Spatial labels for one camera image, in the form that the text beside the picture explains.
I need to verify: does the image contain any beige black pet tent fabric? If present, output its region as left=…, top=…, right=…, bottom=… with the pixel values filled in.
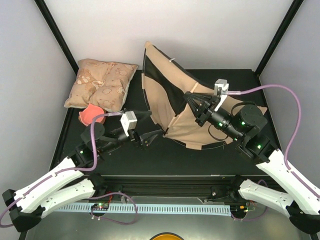
left=141, top=40, right=268, bottom=151

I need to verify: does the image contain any beige patterned pillow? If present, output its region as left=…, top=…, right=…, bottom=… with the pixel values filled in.
left=64, top=58, right=138, bottom=112

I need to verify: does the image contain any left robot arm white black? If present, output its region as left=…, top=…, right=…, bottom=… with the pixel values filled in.
left=1, top=110, right=161, bottom=233

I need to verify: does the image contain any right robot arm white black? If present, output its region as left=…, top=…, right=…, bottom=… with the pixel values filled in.
left=184, top=91, right=320, bottom=235

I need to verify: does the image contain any pink cat-ear bowl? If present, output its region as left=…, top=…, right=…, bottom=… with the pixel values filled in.
left=78, top=103, right=105, bottom=127

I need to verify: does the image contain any left small circuit board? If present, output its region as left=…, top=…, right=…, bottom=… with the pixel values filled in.
left=91, top=203, right=109, bottom=211

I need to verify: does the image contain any small circuit board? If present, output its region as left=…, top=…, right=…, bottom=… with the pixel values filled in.
left=232, top=205, right=249, bottom=213
left=91, top=203, right=109, bottom=211

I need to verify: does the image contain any yellow round object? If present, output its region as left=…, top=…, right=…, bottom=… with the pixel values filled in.
left=150, top=232, right=184, bottom=240

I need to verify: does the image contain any right small circuit board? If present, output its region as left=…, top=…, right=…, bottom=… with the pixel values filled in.
left=232, top=205, right=249, bottom=213

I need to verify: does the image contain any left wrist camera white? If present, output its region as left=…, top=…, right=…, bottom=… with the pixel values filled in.
left=120, top=111, right=138, bottom=137

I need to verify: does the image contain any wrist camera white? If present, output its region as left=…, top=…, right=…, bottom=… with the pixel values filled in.
left=120, top=111, right=138, bottom=137
left=214, top=79, right=229, bottom=112

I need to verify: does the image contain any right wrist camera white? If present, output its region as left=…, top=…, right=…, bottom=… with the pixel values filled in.
left=214, top=79, right=229, bottom=112

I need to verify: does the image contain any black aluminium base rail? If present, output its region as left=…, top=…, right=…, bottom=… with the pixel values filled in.
left=94, top=174, right=251, bottom=201

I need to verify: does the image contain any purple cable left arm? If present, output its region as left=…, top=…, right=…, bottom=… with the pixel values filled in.
left=0, top=111, right=126, bottom=228

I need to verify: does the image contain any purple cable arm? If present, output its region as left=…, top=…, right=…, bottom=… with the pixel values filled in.
left=0, top=111, right=126, bottom=228
left=226, top=84, right=320, bottom=198

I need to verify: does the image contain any white slotted cable duct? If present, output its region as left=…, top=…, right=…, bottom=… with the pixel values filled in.
left=56, top=202, right=231, bottom=217

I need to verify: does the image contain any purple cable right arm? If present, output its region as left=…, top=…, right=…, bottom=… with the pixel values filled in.
left=226, top=84, right=320, bottom=198

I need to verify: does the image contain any right black frame post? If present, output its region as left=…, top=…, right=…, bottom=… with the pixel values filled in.
left=255, top=0, right=304, bottom=77

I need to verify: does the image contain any black frame post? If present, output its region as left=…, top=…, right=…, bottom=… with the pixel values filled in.
left=255, top=0, right=304, bottom=77
left=34, top=0, right=79, bottom=74

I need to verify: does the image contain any left black frame post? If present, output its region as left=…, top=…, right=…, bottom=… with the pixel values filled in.
left=34, top=0, right=79, bottom=74

